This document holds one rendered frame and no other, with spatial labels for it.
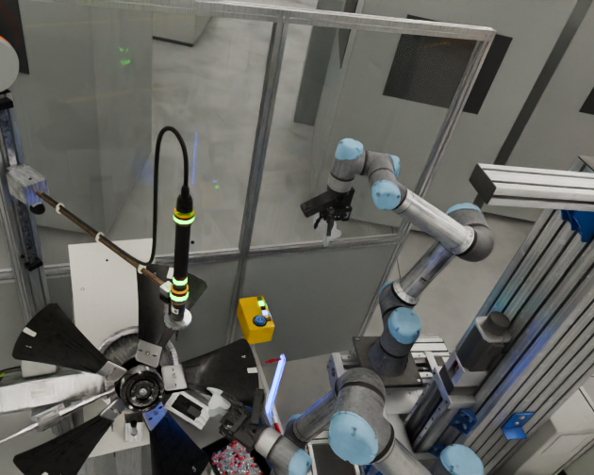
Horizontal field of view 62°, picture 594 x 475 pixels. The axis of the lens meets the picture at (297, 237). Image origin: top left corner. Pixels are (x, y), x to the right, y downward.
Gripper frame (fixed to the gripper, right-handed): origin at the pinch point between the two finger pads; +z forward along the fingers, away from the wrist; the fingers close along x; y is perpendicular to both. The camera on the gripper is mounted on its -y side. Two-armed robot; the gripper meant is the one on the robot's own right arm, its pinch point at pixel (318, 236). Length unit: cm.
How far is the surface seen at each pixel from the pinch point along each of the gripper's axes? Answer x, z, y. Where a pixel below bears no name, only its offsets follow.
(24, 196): 21, -6, -87
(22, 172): 28, -10, -87
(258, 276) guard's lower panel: 45, 65, 2
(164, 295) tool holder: -23, -5, -54
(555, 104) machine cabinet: 163, 29, 286
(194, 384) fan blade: -29, 29, -45
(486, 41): 45, -53, 77
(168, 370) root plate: -22, 29, -52
